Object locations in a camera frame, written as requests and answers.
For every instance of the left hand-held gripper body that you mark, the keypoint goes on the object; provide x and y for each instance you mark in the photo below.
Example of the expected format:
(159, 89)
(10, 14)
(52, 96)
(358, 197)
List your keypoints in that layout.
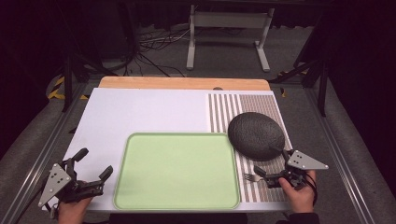
(55, 183)

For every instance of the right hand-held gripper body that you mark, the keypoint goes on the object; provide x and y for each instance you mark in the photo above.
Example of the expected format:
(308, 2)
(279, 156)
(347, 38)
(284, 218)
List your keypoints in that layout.
(305, 162)

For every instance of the silver fork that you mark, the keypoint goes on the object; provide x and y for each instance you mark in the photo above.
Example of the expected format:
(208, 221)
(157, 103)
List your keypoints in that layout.
(251, 177)

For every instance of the person's left hand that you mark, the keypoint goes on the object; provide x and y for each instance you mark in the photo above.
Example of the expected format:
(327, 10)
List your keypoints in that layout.
(72, 212)

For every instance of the person's right hand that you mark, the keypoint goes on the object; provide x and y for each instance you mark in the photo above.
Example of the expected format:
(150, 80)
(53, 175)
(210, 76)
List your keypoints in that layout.
(300, 197)

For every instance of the dark textured oval plate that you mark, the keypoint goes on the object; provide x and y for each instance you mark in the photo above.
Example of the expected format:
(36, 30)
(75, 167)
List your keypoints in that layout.
(255, 135)

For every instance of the person's dark right sleeve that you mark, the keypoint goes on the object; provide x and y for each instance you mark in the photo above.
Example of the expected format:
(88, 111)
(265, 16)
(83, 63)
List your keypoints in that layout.
(300, 218)

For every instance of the light green tray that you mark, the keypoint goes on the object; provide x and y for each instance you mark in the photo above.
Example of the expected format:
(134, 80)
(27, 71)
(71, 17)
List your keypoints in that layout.
(177, 171)

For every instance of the black tripod stand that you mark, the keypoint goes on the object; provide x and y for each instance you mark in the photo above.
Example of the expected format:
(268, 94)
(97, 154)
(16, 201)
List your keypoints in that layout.
(322, 93)
(67, 84)

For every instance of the white board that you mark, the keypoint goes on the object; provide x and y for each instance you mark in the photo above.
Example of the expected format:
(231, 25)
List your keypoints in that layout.
(140, 109)

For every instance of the striped grey placemat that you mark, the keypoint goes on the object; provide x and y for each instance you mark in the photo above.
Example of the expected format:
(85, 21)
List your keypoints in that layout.
(224, 105)

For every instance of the white metal stand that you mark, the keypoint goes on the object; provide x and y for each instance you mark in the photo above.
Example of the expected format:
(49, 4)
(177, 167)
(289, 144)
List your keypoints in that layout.
(230, 19)

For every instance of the aluminium rail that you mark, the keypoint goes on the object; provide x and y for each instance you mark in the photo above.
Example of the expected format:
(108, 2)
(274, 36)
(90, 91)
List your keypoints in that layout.
(339, 155)
(40, 158)

